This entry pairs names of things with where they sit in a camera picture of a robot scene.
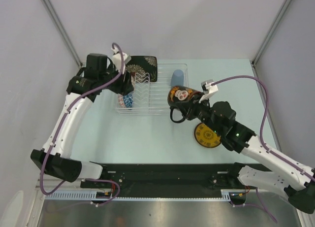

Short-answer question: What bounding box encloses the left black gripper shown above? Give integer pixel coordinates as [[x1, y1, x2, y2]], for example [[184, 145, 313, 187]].
[[99, 63, 134, 96]]

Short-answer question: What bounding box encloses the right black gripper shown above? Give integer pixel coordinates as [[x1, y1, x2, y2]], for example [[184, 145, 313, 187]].
[[175, 92, 222, 134]]

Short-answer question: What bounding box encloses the blue patterned bowl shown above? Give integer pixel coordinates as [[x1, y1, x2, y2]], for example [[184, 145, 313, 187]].
[[118, 93, 133, 110]]

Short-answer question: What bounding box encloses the red black mug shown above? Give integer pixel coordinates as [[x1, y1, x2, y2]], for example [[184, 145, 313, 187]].
[[167, 86, 204, 124]]

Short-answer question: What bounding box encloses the black floral square plate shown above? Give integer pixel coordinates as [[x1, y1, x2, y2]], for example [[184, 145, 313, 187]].
[[126, 56, 158, 83]]

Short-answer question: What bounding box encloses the light blue cup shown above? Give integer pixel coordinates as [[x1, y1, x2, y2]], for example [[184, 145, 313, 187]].
[[170, 69, 185, 87]]

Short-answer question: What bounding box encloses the clear wire dish rack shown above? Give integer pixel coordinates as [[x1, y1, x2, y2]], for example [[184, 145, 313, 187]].
[[116, 64, 189, 115]]

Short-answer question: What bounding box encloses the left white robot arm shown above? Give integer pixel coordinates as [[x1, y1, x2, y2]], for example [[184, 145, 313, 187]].
[[31, 53, 134, 188]]

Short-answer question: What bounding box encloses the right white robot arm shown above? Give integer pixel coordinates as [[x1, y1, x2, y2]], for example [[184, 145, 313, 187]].
[[181, 99, 315, 214]]

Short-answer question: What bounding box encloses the yellow black saucer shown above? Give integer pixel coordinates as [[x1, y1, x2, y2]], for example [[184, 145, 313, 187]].
[[193, 123, 221, 148]]

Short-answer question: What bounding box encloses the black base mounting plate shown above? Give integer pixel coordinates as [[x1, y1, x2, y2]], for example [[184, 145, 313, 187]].
[[49, 162, 288, 205]]

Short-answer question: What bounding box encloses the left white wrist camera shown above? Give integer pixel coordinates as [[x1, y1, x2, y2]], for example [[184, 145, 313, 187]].
[[111, 47, 131, 74]]

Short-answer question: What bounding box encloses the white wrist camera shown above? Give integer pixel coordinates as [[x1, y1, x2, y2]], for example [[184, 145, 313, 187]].
[[199, 79, 219, 103], [111, 47, 131, 74]]

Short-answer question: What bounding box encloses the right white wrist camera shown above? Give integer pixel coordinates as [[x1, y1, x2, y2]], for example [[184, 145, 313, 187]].
[[199, 79, 219, 103]]

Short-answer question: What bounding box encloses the left aluminium corner post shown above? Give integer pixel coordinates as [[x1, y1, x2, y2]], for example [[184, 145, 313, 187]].
[[40, 0, 83, 68]]

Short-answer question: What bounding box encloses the aluminium corner post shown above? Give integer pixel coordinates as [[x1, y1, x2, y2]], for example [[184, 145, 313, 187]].
[[40, 0, 83, 68], [251, 0, 294, 67]]

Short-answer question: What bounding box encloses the white slotted cable duct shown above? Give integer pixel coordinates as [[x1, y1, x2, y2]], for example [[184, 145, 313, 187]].
[[46, 190, 230, 202]]

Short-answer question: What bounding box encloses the right aluminium corner post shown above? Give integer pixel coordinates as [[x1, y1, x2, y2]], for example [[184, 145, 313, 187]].
[[251, 0, 294, 67]]

